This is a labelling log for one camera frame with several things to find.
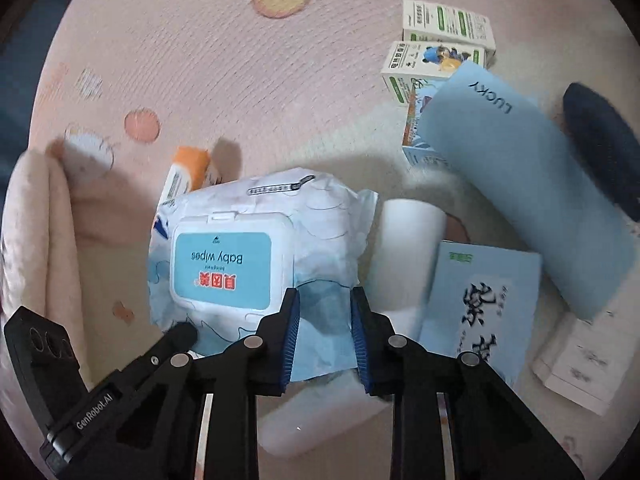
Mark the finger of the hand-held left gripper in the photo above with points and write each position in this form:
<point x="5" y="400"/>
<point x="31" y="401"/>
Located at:
<point x="172" y="340"/>

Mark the white paper roll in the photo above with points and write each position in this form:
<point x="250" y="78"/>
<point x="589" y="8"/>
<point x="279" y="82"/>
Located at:
<point x="405" y="250"/>

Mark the white cartoon print box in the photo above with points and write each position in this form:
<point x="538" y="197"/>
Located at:
<point x="405" y="67"/>

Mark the navy blue cloth item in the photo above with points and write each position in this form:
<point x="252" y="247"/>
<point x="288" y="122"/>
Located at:
<point x="595" y="130"/>

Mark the blue illustrated box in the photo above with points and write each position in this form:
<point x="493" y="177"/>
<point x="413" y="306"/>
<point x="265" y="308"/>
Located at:
<point x="417" y="125"/>

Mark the white green label box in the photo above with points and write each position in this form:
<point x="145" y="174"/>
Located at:
<point x="440" y="20"/>

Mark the baby wipes pack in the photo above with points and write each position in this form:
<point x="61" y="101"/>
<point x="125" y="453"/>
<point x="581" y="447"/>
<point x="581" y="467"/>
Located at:
<point x="225" y="260"/>

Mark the light blue pouch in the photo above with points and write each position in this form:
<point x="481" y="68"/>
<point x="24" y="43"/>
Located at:
<point x="525" y="185"/>

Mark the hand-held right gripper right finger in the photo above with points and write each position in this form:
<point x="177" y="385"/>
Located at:
<point x="360" y="345"/>

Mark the small white box green print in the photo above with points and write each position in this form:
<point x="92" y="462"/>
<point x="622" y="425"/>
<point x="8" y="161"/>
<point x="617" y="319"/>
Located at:
<point x="187" y="165"/>

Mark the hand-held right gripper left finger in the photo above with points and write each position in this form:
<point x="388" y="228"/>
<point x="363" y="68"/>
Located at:
<point x="290" y="340"/>

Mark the pink cream cat print blanket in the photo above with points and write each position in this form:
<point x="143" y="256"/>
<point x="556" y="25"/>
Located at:
<point x="200" y="60"/>

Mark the white notepad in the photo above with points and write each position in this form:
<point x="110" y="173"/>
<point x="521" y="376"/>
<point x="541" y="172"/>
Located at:
<point x="580" y="360"/>

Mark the blue tissue packet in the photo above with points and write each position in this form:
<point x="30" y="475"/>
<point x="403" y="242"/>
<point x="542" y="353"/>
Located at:
<point x="480" y="300"/>

